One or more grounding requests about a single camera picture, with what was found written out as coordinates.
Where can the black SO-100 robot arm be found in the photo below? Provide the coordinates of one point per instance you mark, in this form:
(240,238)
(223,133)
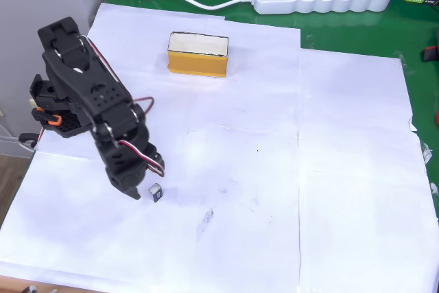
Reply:
(99,97)

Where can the white paper sheet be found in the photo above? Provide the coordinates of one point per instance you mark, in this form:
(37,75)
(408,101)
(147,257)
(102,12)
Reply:
(85,238)
(260,83)
(360,169)

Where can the red and black tool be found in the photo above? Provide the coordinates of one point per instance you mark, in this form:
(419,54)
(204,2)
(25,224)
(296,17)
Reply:
(430,53)

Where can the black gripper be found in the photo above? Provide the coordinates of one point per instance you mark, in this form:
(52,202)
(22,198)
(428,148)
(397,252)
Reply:
(127,183)

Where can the black clamp with orange knob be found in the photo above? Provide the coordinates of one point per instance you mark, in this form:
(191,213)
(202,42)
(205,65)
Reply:
(51,120)

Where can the green desk mat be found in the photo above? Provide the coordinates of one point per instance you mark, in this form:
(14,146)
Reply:
(343,29)

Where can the yellow rectangular box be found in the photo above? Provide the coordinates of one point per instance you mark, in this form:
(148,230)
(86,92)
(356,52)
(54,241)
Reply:
(197,63)

